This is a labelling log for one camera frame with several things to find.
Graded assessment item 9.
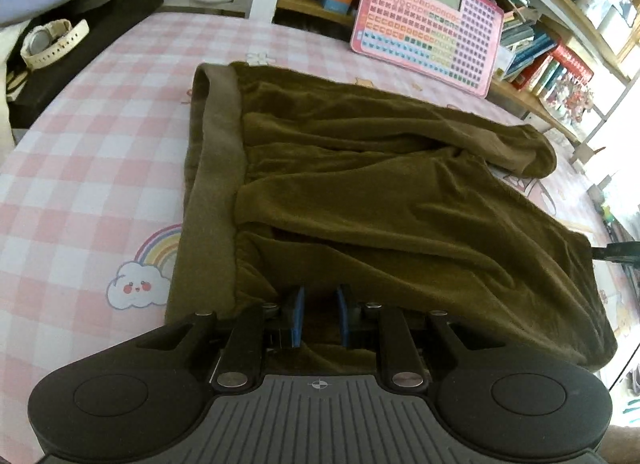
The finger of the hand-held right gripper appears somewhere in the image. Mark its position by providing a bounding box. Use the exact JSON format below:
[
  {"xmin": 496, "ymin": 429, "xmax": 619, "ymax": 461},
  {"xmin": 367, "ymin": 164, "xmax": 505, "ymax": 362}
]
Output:
[{"xmin": 590, "ymin": 243, "xmax": 640, "ymax": 265}]

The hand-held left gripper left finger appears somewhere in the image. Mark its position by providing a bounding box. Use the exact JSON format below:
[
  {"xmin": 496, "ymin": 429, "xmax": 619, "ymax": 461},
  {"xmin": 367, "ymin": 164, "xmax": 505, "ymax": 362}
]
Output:
[{"xmin": 136, "ymin": 285, "xmax": 307, "ymax": 392}]

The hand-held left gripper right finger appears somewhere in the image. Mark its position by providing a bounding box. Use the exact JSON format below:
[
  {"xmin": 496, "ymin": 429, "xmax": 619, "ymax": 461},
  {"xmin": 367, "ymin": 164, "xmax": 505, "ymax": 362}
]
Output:
[{"xmin": 336, "ymin": 284, "xmax": 497, "ymax": 390}]

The olive green garment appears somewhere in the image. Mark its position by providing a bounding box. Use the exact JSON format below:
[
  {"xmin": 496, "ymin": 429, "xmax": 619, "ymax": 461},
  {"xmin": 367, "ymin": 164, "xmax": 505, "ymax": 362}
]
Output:
[{"xmin": 165, "ymin": 60, "xmax": 619, "ymax": 371}]

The row of red books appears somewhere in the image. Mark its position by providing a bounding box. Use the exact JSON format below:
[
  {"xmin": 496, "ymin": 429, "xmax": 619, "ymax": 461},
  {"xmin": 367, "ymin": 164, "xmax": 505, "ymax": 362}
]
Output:
[{"xmin": 492, "ymin": 9, "xmax": 597, "ymax": 117}]

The pink checkered tablecloth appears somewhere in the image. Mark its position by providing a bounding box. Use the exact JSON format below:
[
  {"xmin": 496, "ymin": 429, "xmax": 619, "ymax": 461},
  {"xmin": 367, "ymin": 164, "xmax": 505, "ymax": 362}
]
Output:
[{"xmin": 0, "ymin": 12, "xmax": 640, "ymax": 397}]

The pink toy keyboard tablet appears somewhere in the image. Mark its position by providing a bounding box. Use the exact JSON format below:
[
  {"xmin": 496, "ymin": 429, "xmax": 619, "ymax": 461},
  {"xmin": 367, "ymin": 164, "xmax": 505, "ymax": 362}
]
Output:
[{"xmin": 350, "ymin": 0, "xmax": 505, "ymax": 98}]

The black case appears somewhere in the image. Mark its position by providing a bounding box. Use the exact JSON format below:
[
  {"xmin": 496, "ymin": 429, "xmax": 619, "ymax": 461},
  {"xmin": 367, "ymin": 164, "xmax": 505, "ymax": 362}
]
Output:
[{"xmin": 7, "ymin": 0, "xmax": 166, "ymax": 130}]

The white wristwatch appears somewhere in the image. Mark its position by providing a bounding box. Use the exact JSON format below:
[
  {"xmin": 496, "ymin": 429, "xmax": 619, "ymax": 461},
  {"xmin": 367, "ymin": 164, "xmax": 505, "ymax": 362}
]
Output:
[{"xmin": 20, "ymin": 18, "xmax": 91, "ymax": 70}]

